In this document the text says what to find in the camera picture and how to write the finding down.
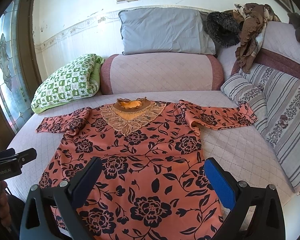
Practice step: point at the grey pillow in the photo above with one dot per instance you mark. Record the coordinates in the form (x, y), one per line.
(160, 30)

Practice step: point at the black fuzzy garment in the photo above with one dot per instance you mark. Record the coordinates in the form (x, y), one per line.
(223, 28)

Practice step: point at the brown clothes pile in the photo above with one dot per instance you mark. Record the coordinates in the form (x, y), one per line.
(254, 19)

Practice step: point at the orange floral blouse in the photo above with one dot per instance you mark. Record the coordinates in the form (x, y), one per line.
(152, 183)

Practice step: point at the quilted pink bedspread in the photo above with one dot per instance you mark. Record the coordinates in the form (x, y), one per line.
(241, 151)

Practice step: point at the striped floral pillow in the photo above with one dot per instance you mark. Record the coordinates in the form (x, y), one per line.
(240, 91)

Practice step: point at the green patterned pillow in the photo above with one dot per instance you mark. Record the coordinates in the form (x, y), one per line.
(76, 80)

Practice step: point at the stained glass door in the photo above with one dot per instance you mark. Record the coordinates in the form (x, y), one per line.
(14, 98)

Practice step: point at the striped floral blanket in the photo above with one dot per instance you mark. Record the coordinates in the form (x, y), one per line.
(282, 93)

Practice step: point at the person's left hand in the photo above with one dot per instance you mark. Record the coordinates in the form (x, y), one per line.
(4, 206)

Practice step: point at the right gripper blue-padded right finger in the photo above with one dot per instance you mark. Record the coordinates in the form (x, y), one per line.
(255, 213)

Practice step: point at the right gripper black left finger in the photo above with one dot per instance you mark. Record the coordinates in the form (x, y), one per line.
(38, 221)

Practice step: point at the pink quilted bolster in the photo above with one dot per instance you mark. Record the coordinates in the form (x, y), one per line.
(160, 72)

